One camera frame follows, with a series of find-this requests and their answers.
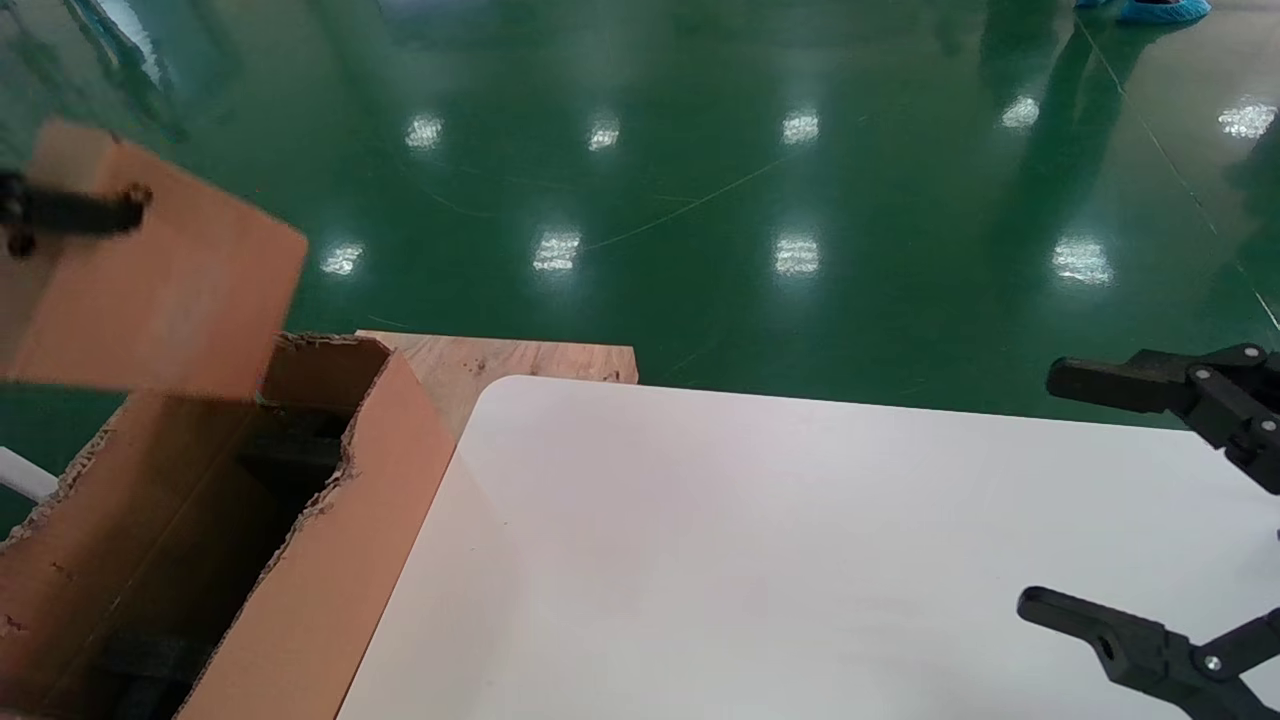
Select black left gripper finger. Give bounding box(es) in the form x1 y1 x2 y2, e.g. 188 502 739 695
0 172 153 259

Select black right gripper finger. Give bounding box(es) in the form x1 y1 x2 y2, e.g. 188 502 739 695
1045 345 1280 496
1017 588 1280 720

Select small brown cardboard box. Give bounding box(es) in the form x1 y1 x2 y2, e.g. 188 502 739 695
0 118 309 403

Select large brown cardboard box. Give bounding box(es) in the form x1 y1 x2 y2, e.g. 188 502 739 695
0 332 459 720

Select white tube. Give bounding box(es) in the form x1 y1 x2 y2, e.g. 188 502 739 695
0 447 58 504

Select black foam block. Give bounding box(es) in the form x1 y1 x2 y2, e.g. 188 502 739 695
90 630 201 720
238 405 353 501

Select blue shoe cover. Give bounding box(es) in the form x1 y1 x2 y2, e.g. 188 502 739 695
1078 0 1211 26

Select wooden board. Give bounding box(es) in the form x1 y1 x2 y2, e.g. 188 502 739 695
355 330 638 441

